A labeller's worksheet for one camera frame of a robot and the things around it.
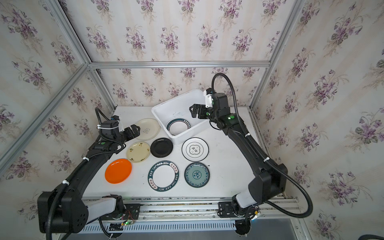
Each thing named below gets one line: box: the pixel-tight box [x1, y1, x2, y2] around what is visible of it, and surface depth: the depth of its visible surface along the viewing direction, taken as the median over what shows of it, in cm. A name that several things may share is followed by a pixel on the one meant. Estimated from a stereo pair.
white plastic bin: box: [151, 88, 211, 145], surface depth 109 cm
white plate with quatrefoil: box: [181, 137, 210, 162], surface depth 97 cm
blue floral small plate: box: [184, 162, 211, 188], surface depth 87 cm
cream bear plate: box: [136, 118, 161, 141], surface depth 107 cm
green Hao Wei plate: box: [147, 160, 179, 192], surface depth 86 cm
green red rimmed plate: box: [166, 118, 191, 136], surface depth 110 cm
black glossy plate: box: [150, 137, 174, 158], surface depth 97 cm
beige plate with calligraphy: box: [126, 141, 151, 163], surface depth 95 cm
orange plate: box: [104, 158, 133, 184], surface depth 87 cm
